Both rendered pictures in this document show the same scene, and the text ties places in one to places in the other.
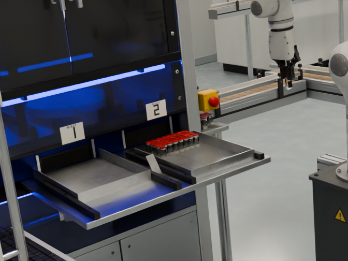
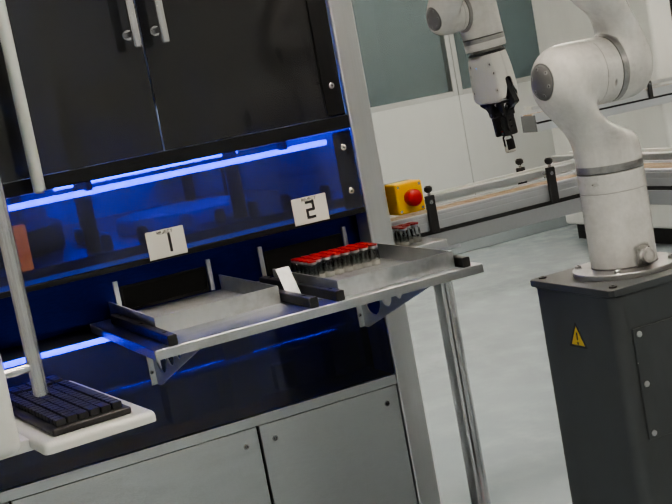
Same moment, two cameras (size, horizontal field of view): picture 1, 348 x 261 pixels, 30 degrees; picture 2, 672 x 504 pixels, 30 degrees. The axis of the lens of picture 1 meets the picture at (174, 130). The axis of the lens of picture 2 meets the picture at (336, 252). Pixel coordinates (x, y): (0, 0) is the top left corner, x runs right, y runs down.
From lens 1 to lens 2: 71 cm
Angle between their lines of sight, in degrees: 13
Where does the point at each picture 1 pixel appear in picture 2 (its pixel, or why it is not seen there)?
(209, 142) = (397, 256)
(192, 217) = (389, 396)
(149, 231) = (311, 415)
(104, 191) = (199, 316)
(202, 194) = (405, 357)
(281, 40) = (485, 70)
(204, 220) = (412, 403)
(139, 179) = (259, 301)
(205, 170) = (364, 282)
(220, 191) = (455, 365)
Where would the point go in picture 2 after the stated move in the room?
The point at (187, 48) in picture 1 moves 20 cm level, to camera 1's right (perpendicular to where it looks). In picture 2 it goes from (359, 110) to (446, 94)
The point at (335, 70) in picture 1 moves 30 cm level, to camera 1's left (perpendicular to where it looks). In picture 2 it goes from (538, 91) to (370, 120)
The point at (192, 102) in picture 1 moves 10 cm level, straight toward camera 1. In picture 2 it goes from (376, 198) to (369, 204)
